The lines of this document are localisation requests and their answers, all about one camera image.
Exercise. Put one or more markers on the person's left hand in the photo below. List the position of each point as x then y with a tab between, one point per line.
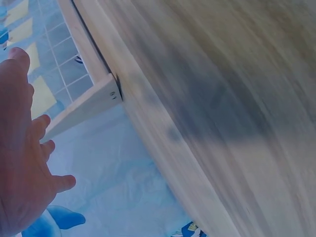
17	148

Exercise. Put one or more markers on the person's left thumb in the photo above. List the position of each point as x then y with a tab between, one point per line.
19	63

